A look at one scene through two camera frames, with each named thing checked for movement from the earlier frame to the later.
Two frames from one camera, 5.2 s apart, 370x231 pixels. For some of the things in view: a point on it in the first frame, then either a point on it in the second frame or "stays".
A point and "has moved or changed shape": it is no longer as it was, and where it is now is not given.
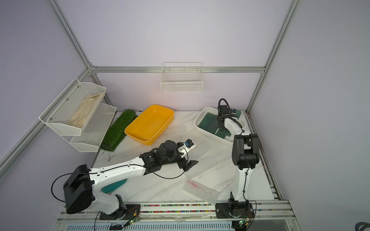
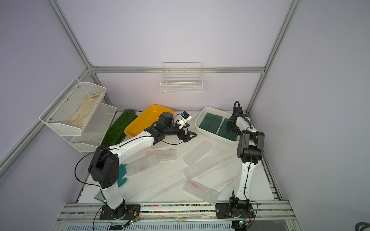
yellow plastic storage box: [149, 127] stays
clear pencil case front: [205, 194] stays
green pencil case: [238, 113] has moved or changed shape
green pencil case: [206, 121] to [215, 123]
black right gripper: [221, 127] to [230, 125]
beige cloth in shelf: [81, 116] stays
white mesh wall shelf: [76, 113] stays
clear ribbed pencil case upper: [201, 149] stays
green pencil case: [213, 125] has moved or changed shape
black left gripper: [182, 164] to [186, 138]
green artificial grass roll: [117, 134] stays
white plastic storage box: [201, 110] stays
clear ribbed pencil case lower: [200, 166] stays
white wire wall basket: [182, 77] stays
